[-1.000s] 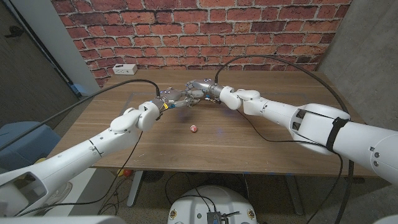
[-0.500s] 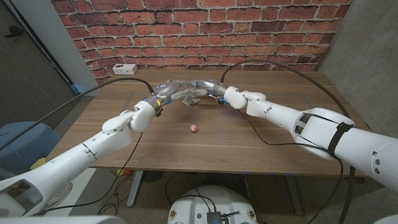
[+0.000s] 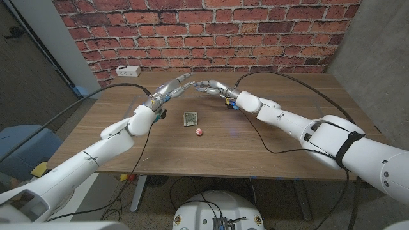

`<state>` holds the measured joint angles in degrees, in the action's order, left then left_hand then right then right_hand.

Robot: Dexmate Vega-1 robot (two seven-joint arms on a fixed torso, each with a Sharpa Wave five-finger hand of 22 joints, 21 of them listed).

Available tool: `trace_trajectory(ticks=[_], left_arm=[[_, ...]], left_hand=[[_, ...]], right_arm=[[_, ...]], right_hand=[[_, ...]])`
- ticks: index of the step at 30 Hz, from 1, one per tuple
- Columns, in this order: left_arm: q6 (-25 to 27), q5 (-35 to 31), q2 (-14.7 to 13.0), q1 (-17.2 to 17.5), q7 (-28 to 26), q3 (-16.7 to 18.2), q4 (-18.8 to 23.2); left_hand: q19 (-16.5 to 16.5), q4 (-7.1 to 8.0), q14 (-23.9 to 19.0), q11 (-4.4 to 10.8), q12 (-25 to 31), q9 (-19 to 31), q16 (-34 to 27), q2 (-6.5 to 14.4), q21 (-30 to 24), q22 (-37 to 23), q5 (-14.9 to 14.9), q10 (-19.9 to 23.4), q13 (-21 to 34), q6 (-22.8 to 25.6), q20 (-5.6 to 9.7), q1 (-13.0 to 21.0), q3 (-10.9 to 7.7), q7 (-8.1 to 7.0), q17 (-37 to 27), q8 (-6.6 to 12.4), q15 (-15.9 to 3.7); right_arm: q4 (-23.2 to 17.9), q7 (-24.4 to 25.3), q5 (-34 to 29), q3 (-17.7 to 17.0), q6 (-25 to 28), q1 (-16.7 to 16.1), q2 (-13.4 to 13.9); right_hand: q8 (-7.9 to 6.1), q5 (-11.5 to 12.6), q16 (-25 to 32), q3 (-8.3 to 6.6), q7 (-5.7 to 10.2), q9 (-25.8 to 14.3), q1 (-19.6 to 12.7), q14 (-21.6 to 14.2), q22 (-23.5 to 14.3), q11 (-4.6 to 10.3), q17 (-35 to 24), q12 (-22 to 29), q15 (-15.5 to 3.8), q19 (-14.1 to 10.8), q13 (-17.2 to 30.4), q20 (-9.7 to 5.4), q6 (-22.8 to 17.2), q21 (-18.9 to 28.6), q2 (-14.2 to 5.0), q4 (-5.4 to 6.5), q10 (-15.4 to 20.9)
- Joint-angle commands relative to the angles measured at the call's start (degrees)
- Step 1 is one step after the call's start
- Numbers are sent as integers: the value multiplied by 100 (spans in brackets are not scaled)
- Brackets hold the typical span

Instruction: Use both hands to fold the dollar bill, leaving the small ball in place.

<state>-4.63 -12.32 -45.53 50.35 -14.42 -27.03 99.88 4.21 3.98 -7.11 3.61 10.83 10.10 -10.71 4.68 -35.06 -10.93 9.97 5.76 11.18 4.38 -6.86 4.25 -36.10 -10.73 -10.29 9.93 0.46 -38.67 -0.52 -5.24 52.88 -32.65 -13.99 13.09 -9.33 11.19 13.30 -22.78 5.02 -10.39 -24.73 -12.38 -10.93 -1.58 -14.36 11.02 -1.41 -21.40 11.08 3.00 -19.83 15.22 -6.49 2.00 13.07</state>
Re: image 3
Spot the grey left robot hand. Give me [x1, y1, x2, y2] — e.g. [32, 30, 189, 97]
[143, 72, 196, 111]

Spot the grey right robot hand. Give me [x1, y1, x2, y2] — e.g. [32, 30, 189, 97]
[194, 79, 240, 100]

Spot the dollar bill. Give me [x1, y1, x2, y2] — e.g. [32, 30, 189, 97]
[183, 111, 199, 127]

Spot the white power strip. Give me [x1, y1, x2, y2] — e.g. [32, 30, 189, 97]
[115, 65, 143, 78]

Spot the black round floor fan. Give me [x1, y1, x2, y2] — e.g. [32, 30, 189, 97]
[146, 174, 169, 188]

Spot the grey table leg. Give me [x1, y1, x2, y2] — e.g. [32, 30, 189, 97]
[130, 174, 148, 213]
[292, 179, 313, 222]

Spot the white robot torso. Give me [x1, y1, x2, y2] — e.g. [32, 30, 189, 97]
[171, 190, 265, 230]

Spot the grey torso connector box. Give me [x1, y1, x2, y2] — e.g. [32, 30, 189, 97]
[212, 217, 229, 230]

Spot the yellow foam pad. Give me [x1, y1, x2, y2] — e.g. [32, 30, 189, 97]
[31, 161, 49, 178]

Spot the blue upholstered seat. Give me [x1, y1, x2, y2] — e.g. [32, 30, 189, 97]
[0, 124, 64, 181]

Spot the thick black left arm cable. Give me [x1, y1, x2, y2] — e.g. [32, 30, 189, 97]
[0, 82, 153, 162]

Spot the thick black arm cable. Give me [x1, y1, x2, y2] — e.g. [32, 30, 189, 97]
[233, 70, 362, 230]
[0, 82, 153, 162]

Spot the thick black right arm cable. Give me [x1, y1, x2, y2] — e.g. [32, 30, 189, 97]
[233, 70, 362, 230]

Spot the printed brick wall backdrop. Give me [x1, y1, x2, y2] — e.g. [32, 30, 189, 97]
[52, 0, 362, 91]

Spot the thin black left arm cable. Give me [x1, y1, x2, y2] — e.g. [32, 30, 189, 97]
[46, 121, 153, 223]

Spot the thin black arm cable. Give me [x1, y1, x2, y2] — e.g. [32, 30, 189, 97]
[238, 107, 351, 230]
[46, 121, 153, 223]

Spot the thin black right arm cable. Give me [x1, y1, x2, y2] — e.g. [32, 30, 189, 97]
[238, 107, 351, 230]

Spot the black floor cable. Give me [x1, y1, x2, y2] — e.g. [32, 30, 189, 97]
[168, 176, 224, 221]

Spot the black door handle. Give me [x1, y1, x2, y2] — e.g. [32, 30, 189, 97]
[4, 26, 26, 40]

